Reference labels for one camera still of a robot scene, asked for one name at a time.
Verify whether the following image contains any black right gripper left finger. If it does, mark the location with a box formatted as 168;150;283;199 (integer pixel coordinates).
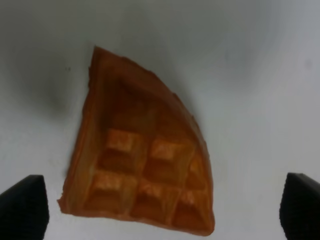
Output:
0;175;50;240

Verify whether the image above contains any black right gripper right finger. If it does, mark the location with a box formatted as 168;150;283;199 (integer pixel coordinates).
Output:
279;172;320;240

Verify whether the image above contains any orange waffle piece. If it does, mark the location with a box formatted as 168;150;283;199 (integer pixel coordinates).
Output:
58;47;215;236

